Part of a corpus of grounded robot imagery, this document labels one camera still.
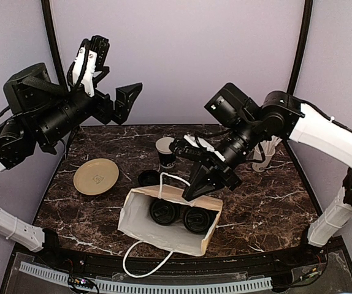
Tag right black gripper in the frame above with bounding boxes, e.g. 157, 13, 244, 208
182, 115, 261, 200

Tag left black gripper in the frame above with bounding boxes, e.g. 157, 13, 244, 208
33, 73, 143, 147

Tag stack of black paper cups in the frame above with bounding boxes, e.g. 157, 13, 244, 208
155, 137, 176, 169

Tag stack of black cup lids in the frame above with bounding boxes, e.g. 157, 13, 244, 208
138, 170, 160, 187

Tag black cup lid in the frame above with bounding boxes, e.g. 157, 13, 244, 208
149, 199, 180, 226
183, 207, 214, 234

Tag brown paper bag white handles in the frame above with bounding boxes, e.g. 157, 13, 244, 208
117, 171, 224, 279

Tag white cup holding straws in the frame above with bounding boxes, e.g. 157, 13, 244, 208
252, 143, 275, 173

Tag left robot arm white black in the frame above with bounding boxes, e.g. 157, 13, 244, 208
0, 36, 143, 172

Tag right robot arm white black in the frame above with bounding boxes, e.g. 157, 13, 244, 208
170, 83, 352, 266

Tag bundle of white wrapped straws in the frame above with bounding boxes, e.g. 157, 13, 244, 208
261, 135, 282, 156

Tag beige round plate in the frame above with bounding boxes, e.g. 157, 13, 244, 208
73, 158, 119, 195

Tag black left frame post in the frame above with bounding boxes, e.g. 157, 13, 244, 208
40, 0, 68, 91

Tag black frame post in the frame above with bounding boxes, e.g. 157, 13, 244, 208
286, 0, 314, 95
40, 0, 68, 91

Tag white slotted cable duct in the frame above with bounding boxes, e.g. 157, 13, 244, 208
18, 261, 273, 293

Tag black front table rail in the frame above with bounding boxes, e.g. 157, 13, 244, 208
29, 236, 346, 284

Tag black right frame post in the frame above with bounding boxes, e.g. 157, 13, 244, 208
286, 0, 314, 95

